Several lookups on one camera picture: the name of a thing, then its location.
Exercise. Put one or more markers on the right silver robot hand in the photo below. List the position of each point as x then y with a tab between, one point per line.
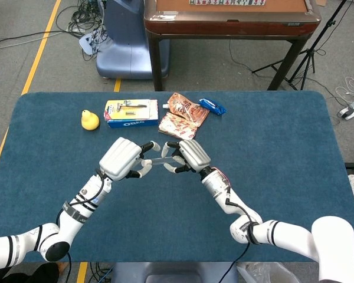
194	154

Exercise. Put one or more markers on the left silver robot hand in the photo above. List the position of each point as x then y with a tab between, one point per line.
119	159

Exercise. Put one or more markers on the clear glass test tube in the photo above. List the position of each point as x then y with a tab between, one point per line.
162	160

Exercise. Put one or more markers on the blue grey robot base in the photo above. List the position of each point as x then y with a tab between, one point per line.
127	53

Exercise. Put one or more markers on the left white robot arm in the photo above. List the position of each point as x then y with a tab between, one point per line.
73	215

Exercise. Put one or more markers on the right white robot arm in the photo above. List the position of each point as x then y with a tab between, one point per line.
283	236

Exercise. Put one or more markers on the white red snack bag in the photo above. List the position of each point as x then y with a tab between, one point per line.
177	129

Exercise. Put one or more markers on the blue Oreo box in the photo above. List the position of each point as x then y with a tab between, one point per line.
132	123

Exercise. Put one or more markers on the orange spout pouch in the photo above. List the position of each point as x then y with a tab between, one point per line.
188	109

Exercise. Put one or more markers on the yellow pear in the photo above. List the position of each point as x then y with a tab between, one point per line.
90	122

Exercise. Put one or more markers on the razor blister pack yellow card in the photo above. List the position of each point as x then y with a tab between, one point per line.
127	109

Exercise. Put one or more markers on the blue snack packet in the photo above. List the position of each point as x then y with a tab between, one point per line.
212	106

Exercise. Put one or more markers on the blue felt table cover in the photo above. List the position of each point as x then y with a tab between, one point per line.
153	218

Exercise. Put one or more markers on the grey robot torso base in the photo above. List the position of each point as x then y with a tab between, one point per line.
174	272

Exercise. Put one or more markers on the brown mahjong table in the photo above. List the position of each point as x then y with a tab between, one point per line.
230	28

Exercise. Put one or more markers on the clear plastic bag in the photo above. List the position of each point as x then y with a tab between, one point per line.
265	274

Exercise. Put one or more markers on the person in black clothes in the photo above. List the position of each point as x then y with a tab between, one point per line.
32	274

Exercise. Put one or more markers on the black tripod stand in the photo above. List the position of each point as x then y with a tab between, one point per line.
308	54

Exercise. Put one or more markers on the face-up mahjong tile row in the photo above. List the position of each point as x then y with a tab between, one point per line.
227	2

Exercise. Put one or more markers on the white power strip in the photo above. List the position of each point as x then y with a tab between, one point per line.
352	109

